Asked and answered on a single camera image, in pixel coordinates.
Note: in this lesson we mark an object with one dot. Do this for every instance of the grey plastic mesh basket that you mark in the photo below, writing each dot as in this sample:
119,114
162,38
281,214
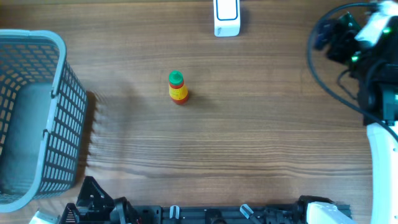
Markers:
43,108

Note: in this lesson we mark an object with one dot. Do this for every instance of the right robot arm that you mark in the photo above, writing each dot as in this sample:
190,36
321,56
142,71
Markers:
370,55

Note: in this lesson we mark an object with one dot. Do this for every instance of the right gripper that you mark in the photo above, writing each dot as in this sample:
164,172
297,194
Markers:
337,53

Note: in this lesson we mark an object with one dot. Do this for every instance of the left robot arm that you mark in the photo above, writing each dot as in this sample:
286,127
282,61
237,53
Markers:
94,205

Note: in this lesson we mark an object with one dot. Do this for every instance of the red yellow sauce bottle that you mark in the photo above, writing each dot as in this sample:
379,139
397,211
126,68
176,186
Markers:
178,91

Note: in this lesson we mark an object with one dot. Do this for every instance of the white barcode scanner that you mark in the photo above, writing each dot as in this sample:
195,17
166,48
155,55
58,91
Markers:
227,19

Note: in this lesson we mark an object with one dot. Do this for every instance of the green 3M glove packet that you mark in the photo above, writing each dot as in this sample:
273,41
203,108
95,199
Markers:
348,22

